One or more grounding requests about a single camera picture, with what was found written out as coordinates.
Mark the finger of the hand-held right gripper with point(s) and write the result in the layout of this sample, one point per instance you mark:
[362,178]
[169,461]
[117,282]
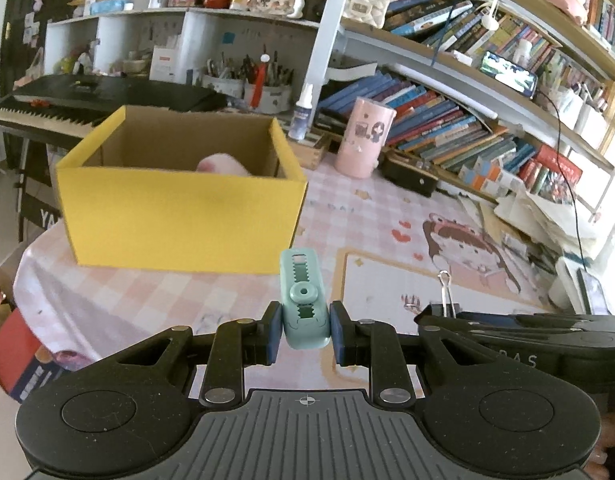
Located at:
[512,321]
[562,338]

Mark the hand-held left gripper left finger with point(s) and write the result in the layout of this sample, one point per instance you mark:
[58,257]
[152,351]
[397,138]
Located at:
[273,332]

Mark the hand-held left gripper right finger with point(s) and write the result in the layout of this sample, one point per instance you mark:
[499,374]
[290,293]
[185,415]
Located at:
[339,332]

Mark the teal plastic clip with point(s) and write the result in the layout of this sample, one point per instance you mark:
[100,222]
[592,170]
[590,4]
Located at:
[302,320]

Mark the black binder clip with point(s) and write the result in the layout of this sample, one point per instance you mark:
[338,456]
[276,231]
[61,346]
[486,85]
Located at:
[440,309]

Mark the yellow cardboard box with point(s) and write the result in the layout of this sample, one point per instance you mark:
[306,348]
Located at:
[177,220]

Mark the pink plush pig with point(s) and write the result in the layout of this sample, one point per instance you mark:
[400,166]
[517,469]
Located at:
[222,166]

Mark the pink checked desktop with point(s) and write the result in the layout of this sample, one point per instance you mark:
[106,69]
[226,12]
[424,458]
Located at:
[367,220]

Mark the person's right hand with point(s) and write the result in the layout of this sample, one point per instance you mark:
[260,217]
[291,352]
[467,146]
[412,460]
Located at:
[612,445]

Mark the white device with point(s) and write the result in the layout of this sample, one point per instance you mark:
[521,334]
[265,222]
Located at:
[567,280]

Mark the pile of papers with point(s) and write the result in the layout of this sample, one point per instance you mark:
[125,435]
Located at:
[542,225]

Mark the stack of white orange boxes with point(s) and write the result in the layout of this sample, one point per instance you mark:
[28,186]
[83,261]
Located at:
[487,180]

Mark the red printed box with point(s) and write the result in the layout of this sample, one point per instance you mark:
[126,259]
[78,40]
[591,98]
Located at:
[555,170]

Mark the black case with knobs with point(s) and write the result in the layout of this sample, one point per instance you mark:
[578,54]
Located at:
[410,175]

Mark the wooden chessboard box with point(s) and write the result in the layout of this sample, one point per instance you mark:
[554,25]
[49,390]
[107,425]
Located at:
[312,152]

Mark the pink cylinder container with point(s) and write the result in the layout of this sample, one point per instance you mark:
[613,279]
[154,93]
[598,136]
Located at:
[362,145]

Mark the white spray bottle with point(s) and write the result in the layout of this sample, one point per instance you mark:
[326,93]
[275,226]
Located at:
[300,120]

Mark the white pen holder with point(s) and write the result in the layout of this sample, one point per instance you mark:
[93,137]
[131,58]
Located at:
[267,97]

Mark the phone with lit screen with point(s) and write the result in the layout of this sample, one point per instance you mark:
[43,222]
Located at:
[510,75]

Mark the red white tube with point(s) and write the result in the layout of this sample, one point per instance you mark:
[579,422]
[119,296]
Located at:
[260,85]

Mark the black electric keyboard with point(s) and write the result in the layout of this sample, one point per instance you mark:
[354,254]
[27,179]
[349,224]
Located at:
[112,92]

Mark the white box red label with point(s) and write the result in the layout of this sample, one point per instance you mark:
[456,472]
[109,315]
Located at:
[163,65]

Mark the wooden bookshelf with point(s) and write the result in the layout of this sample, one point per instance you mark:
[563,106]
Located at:
[387,45]

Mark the white shelf unit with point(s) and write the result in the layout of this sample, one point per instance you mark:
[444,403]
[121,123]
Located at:
[137,30]

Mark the blue tissue pack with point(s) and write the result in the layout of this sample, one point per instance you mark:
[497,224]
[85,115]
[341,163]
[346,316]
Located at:
[109,6]

